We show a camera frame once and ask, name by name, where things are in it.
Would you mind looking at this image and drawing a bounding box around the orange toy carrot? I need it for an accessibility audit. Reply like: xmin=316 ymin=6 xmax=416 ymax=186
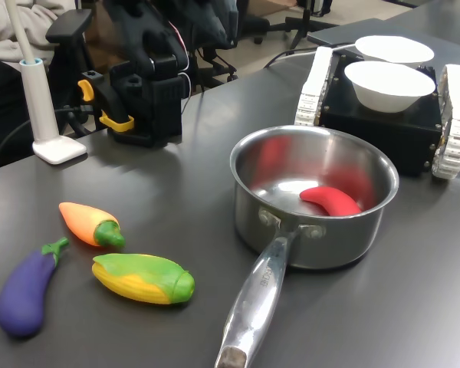
xmin=58 ymin=202 xmax=127 ymax=248

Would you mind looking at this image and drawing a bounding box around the red toy chilli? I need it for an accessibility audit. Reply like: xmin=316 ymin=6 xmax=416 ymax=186
xmin=299 ymin=186 xmax=363 ymax=218

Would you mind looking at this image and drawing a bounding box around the black yellow table clamp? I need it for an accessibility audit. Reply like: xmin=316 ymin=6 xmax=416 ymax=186
xmin=77 ymin=70 xmax=136 ymax=133

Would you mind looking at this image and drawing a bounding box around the yellow green toy corn cob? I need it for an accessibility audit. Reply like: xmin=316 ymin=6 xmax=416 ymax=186
xmin=90 ymin=252 xmax=196 ymax=306

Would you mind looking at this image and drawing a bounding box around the tracked vehicle with white tracks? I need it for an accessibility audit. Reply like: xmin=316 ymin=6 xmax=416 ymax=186
xmin=294 ymin=45 xmax=460 ymax=180

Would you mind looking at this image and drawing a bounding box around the black chair base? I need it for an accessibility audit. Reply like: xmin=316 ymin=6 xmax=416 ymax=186
xmin=283 ymin=0 xmax=340 ymax=51

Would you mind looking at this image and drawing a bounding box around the white bowl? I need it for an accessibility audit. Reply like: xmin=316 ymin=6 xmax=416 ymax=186
xmin=343 ymin=61 xmax=437 ymax=114
xmin=354 ymin=34 xmax=435 ymax=65

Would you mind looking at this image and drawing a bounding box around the black office chair with armrest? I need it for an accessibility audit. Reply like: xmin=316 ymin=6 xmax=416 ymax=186
xmin=44 ymin=9 xmax=100 ymax=137

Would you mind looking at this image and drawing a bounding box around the purple toy aubergine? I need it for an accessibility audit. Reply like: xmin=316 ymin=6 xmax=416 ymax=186
xmin=0 ymin=236 xmax=70 ymax=338

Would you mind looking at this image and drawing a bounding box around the person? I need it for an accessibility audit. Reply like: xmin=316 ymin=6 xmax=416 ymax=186
xmin=0 ymin=0 xmax=81 ymax=172

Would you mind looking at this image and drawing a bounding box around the steel pan with long handle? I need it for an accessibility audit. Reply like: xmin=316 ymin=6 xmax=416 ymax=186
xmin=214 ymin=125 xmax=401 ymax=368

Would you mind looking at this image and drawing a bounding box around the thin power cable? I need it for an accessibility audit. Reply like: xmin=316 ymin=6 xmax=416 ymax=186
xmin=263 ymin=41 xmax=358 ymax=70

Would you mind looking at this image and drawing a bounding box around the black power cable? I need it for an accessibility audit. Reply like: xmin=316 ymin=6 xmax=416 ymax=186
xmin=0 ymin=106 xmax=97 ymax=172

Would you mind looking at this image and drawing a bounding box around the white post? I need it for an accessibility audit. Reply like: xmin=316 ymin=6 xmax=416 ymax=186
xmin=5 ymin=0 xmax=88 ymax=166

